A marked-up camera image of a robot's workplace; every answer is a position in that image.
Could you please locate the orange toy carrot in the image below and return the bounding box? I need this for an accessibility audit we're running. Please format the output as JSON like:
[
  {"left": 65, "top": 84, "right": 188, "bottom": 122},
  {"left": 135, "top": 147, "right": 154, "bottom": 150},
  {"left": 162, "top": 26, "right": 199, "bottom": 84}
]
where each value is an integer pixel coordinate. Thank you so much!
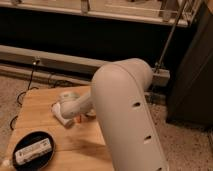
[{"left": 76, "top": 115, "right": 82, "bottom": 123}]

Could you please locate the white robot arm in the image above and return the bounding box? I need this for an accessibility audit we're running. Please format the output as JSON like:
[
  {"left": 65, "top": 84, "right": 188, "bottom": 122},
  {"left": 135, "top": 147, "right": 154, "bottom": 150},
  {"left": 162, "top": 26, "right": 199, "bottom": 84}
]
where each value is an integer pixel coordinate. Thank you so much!
[{"left": 59, "top": 58, "right": 169, "bottom": 171}]

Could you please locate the white foam cup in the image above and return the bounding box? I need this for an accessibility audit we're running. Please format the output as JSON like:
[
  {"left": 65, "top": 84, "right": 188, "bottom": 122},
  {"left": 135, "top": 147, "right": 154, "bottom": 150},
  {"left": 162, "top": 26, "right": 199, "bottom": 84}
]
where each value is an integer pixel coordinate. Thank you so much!
[{"left": 51, "top": 102, "right": 73, "bottom": 128}]

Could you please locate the dark cabinet at right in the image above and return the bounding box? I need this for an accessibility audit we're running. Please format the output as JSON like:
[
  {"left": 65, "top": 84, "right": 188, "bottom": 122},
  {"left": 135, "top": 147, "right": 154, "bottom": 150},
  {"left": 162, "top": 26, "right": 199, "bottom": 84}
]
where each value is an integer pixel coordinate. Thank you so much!
[{"left": 166, "top": 0, "right": 213, "bottom": 126}]

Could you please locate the white rectangular eraser block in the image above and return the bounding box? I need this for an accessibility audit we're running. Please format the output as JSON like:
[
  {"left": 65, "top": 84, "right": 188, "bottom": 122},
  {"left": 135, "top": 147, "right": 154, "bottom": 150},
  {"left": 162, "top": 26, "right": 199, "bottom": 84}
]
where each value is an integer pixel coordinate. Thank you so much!
[{"left": 15, "top": 138, "right": 52, "bottom": 165}]

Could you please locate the black round pan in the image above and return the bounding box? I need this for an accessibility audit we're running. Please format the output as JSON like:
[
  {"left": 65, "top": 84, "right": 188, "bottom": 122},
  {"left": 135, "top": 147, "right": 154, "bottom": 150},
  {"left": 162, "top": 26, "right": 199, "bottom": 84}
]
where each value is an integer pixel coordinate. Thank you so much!
[{"left": 12, "top": 131, "right": 55, "bottom": 171}]

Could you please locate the metal diagonal rod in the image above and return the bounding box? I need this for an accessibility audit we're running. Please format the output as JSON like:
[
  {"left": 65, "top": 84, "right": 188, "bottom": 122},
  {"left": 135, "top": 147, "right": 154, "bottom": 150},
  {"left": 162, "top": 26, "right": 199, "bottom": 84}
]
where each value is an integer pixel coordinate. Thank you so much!
[{"left": 154, "top": 0, "right": 187, "bottom": 73}]

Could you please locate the black cable on floor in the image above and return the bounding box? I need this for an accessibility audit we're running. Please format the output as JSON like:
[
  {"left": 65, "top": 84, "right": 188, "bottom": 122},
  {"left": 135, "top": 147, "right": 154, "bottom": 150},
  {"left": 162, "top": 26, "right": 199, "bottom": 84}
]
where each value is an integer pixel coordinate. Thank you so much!
[{"left": 9, "top": 59, "right": 41, "bottom": 132}]

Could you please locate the grey metal floor rail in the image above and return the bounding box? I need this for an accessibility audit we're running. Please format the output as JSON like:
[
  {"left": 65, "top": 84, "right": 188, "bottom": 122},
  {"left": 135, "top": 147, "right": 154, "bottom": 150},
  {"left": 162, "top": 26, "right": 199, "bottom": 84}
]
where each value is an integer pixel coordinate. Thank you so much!
[{"left": 0, "top": 45, "right": 170, "bottom": 87}]

